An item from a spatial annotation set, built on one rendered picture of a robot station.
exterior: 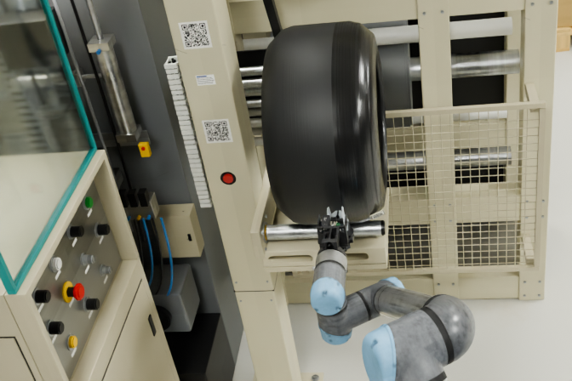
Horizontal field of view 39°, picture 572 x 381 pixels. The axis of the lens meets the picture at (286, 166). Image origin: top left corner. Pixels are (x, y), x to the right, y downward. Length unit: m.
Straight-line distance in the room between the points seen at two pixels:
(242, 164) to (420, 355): 0.95
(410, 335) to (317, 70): 0.78
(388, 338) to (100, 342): 0.89
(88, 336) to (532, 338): 1.73
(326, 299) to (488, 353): 1.43
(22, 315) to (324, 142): 0.80
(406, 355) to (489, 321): 1.78
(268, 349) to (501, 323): 0.98
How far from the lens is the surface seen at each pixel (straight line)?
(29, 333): 1.85
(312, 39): 2.09
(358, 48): 2.05
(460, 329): 1.54
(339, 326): 1.88
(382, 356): 1.48
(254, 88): 2.60
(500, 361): 3.12
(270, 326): 2.66
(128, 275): 2.30
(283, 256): 2.34
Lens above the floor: 2.32
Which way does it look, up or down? 34 degrees down
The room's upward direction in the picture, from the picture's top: 10 degrees counter-clockwise
